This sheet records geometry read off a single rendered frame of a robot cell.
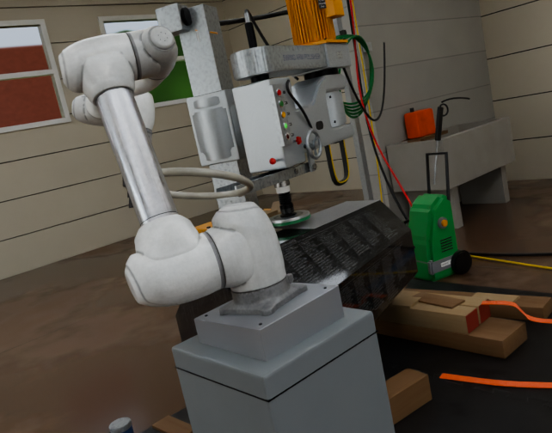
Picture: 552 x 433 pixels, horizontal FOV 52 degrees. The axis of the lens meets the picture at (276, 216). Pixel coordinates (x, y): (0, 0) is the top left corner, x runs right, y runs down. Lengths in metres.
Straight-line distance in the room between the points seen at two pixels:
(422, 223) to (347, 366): 2.69
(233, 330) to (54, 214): 7.25
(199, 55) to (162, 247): 2.16
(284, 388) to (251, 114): 1.64
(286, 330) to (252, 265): 0.18
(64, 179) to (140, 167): 7.18
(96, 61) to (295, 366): 0.92
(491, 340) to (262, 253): 1.75
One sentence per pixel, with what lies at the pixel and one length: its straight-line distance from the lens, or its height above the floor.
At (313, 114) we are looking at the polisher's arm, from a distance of 2.98.
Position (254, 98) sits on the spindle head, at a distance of 2.70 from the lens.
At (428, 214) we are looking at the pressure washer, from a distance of 4.06.
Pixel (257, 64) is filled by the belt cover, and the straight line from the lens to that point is 2.67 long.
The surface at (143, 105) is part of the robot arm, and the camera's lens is 2.18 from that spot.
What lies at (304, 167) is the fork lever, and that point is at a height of 1.07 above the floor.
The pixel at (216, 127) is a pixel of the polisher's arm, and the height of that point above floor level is 1.36.
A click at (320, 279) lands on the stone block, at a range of 2.45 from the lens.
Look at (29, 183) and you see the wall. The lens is 8.48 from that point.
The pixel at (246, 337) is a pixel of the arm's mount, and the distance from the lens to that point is 1.39.
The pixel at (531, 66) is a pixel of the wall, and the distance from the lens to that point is 7.24.
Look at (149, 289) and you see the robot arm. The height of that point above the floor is 1.02.
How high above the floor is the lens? 1.35
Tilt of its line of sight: 10 degrees down
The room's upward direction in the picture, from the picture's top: 12 degrees counter-clockwise
